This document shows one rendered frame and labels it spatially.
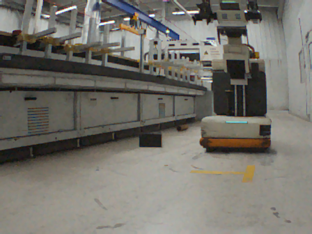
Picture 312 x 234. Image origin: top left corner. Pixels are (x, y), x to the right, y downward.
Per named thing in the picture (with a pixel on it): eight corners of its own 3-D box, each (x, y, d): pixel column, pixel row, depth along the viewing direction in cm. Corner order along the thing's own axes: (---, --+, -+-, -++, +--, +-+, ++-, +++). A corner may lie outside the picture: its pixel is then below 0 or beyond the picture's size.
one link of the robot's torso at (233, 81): (231, 84, 240) (230, 58, 238) (260, 86, 229) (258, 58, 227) (227, 82, 215) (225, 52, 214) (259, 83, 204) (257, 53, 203)
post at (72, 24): (71, 66, 190) (77, 8, 187) (68, 65, 187) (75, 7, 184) (68, 67, 191) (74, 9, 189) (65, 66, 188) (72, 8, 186)
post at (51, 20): (49, 69, 167) (57, 5, 165) (46, 69, 164) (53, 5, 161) (46, 70, 168) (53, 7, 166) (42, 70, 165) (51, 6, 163)
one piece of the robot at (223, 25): (220, 45, 224) (217, 23, 223) (249, 46, 213) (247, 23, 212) (216, 41, 209) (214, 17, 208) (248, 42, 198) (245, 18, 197)
